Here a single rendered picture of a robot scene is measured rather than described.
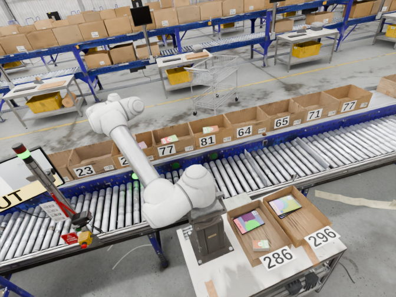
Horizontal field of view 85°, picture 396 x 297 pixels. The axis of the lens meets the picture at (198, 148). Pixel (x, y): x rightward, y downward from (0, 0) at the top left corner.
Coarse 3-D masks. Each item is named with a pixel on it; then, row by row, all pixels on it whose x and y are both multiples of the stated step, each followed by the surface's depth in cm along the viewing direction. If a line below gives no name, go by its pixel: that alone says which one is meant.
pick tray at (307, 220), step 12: (276, 192) 167; (288, 192) 174; (300, 192) 164; (264, 204) 166; (312, 204) 155; (276, 216) 152; (288, 216) 159; (300, 216) 158; (312, 216) 157; (324, 216) 147; (288, 228) 143; (300, 228) 151; (312, 228) 150; (300, 240) 137
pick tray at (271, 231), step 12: (252, 204) 165; (228, 216) 157; (264, 216) 162; (264, 228) 155; (276, 228) 150; (240, 240) 143; (276, 240) 147; (288, 240) 138; (252, 252) 142; (264, 252) 141; (252, 264) 133
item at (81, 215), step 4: (80, 212) 144; (84, 212) 143; (88, 212) 144; (72, 216) 143; (76, 216) 142; (80, 216) 141; (84, 216) 141; (88, 216) 142; (72, 220) 140; (76, 220) 140; (80, 220) 141; (84, 220) 142; (72, 224) 141; (76, 224) 142; (80, 224) 145; (84, 224) 146; (80, 228) 146
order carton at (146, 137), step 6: (144, 132) 222; (150, 132) 223; (138, 138) 225; (144, 138) 226; (150, 138) 228; (114, 144) 216; (150, 144) 231; (114, 150) 211; (144, 150) 200; (150, 150) 202; (114, 156) 196; (120, 156) 198; (156, 156) 208; (114, 162) 200; (120, 168) 206
